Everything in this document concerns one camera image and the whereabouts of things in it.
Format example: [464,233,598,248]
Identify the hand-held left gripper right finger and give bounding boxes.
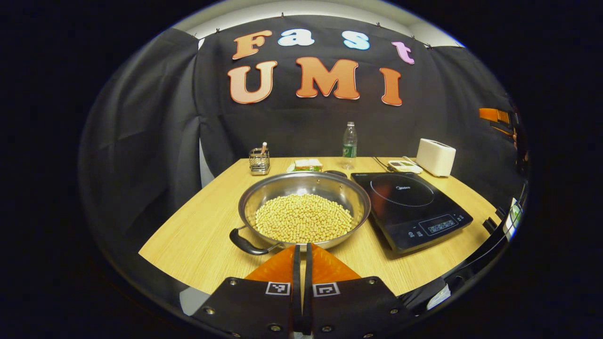
[301,243,417,339]

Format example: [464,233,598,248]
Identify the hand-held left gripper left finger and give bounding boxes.
[191,244,302,337]

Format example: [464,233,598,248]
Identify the pile of yellow soybeans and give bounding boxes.
[254,194,354,243]

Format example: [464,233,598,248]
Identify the black induction cooktop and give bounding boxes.
[350,172,474,255]

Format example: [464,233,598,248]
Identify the stainless steel pot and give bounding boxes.
[229,170,372,256]

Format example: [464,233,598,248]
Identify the white toaster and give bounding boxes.
[416,138,456,178]

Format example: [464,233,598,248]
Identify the white divided dish of beans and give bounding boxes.
[387,159,423,174]

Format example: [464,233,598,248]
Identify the clear plastic water bottle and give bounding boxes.
[342,121,358,170]

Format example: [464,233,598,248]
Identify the sandwich on white plate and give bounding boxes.
[286,159,324,173]

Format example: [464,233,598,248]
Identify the black backdrop cloth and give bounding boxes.
[78,14,528,292]

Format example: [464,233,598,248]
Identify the row of cloth clips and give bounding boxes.
[191,12,432,48]

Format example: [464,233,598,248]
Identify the wire mesh utensil holder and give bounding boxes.
[249,142,271,176]

